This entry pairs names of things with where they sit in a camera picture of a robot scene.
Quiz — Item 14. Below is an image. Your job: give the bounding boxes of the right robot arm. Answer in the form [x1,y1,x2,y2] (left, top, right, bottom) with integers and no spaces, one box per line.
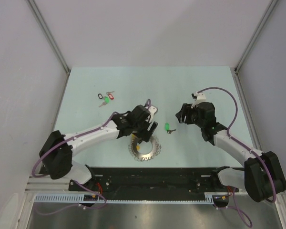
[175,102,286,202]

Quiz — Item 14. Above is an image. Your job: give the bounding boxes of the right aluminium frame post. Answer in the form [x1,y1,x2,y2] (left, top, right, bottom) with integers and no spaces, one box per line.
[235,0,279,72]

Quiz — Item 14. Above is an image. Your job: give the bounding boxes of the right aluminium side rail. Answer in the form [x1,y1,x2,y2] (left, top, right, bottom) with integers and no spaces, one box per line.
[230,68,264,150]

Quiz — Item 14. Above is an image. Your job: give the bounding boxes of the key with green tag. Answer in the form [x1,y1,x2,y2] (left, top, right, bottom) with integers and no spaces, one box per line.
[164,123,176,134]

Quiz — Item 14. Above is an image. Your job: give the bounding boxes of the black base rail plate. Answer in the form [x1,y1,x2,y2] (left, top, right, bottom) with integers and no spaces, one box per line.
[86,167,235,201]

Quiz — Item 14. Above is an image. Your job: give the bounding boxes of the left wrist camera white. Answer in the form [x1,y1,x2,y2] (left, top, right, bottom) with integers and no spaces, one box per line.
[147,105,158,122]

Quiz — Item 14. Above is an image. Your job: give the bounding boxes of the white slotted cable duct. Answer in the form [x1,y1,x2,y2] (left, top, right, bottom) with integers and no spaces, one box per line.
[34,192,229,206]

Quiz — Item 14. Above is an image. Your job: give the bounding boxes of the left aluminium frame post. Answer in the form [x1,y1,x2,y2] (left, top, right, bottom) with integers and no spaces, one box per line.
[26,0,71,75]

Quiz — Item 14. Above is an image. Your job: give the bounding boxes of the metal disc with keyrings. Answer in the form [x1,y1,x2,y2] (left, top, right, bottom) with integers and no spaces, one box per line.
[128,135,162,162]

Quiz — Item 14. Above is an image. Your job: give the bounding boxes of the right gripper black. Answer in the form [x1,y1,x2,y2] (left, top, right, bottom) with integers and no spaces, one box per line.
[176,103,205,128]

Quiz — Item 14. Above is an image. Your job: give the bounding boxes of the key with red tag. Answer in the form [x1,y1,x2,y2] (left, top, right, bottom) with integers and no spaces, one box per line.
[106,91,114,100]

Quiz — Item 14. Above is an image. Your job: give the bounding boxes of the aluminium frame post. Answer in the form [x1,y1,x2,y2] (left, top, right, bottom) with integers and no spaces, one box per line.
[26,0,71,75]
[235,0,279,72]

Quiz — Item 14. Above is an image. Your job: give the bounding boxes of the key with light-green tag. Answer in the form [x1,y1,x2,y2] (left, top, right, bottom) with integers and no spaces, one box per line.
[99,96,110,107]

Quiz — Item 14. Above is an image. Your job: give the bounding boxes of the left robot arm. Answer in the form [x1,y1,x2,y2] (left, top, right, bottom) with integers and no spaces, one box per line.
[38,104,158,191]

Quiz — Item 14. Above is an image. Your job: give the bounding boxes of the front aluminium crossbar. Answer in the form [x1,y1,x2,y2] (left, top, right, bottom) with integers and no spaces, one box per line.
[25,174,286,195]

